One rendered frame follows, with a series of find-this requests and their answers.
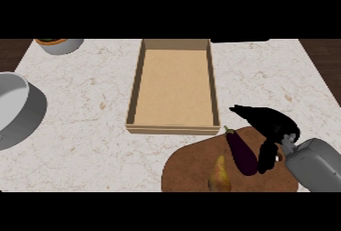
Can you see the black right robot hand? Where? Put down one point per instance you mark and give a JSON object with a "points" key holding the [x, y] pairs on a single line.
{"points": [[270, 120]]}

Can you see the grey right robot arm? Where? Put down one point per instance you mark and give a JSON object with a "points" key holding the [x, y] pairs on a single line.
{"points": [[313, 165]]}

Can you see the purple eggplant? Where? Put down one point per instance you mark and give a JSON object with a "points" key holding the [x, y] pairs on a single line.
{"points": [[242, 153]]}

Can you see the brown wooden cutting board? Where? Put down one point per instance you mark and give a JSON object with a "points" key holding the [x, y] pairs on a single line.
{"points": [[195, 168]]}

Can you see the open cardboard box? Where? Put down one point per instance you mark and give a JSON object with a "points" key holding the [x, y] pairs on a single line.
{"points": [[174, 87]]}

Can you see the yellow-brown pear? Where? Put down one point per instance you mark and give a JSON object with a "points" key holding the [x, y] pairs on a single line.
{"points": [[220, 177]]}

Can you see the grey plant pot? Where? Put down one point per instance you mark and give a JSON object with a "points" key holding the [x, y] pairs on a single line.
{"points": [[59, 45]]}

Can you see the large grey pot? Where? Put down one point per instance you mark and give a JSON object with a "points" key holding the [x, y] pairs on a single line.
{"points": [[18, 111]]}

